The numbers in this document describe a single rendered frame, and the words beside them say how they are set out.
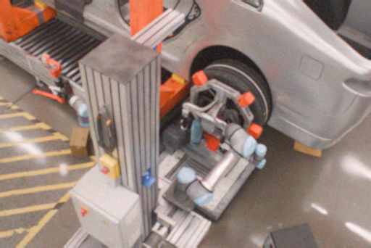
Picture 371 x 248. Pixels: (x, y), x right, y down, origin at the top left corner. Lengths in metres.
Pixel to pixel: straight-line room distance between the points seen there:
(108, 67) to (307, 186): 2.71
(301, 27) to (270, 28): 0.22
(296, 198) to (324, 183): 0.38
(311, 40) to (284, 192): 1.67
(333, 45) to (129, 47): 1.43
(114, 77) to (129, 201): 0.81
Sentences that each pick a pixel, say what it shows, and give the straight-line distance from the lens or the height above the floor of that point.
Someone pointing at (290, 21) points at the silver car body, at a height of 1.70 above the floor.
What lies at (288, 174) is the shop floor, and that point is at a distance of 3.89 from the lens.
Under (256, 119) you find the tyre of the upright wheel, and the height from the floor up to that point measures 0.93.
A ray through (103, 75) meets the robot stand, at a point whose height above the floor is 2.02.
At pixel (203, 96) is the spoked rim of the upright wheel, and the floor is 0.84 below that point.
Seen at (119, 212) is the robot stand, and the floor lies 1.23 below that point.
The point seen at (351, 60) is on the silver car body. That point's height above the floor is 1.64.
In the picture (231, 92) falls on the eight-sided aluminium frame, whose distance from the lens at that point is 2.88.
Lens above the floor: 3.07
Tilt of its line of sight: 50 degrees down
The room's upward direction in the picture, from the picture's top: 10 degrees clockwise
